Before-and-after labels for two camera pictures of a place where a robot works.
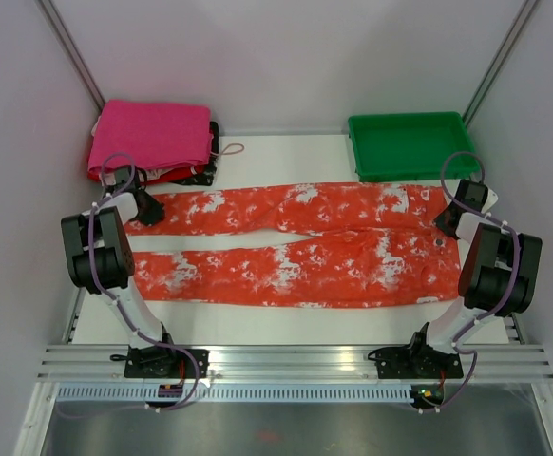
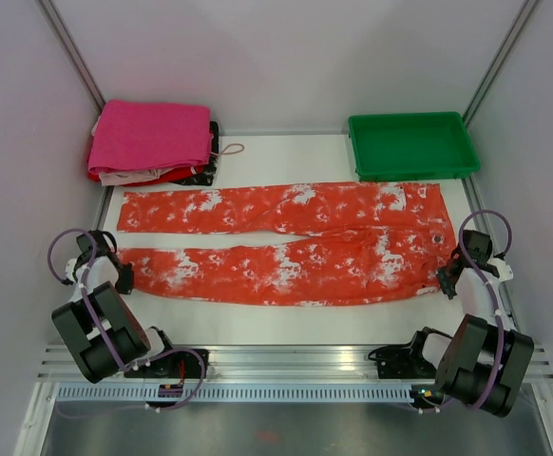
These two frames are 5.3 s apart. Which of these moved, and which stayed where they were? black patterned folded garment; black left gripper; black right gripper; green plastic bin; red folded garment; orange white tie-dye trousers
Moved: black right gripper; black left gripper
Stayed: red folded garment; orange white tie-dye trousers; black patterned folded garment; green plastic bin
